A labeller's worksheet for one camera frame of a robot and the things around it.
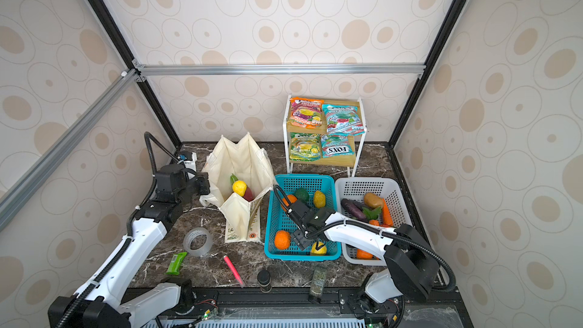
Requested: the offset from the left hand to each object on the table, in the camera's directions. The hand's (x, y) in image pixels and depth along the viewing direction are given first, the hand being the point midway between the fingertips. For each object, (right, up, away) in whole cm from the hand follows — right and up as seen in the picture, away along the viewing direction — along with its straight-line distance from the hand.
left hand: (212, 169), depth 78 cm
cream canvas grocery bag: (+9, +2, +24) cm, 25 cm away
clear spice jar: (+37, -37, -4) cm, 52 cm away
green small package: (-13, -33, +2) cm, 36 cm away
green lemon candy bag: (+33, +9, +14) cm, 37 cm away
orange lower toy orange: (+24, -25, +3) cm, 35 cm away
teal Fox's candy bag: (+45, +10, +16) cm, 49 cm away
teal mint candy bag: (+45, +17, -1) cm, 49 cm away
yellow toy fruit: (+38, -29, +3) cm, 48 cm away
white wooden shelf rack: (+39, +13, -2) cm, 41 cm away
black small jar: (+20, -34, -9) cm, 40 cm away
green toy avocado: (+32, -11, +16) cm, 37 cm away
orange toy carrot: (+65, -20, +11) cm, 69 cm away
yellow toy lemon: (+7, -7, +9) cm, 14 cm away
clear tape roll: (-4, -29, +5) cm, 30 cm away
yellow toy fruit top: (+39, -13, +16) cm, 44 cm away
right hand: (+33, -24, +7) cm, 42 cm away
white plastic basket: (+68, -8, +14) cm, 70 cm away
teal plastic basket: (+37, -10, +20) cm, 43 cm away
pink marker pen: (+8, -36, +1) cm, 37 cm away
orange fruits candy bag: (+33, +20, +1) cm, 38 cm away
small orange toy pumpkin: (+53, -30, 0) cm, 60 cm away
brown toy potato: (+61, -13, +15) cm, 64 cm away
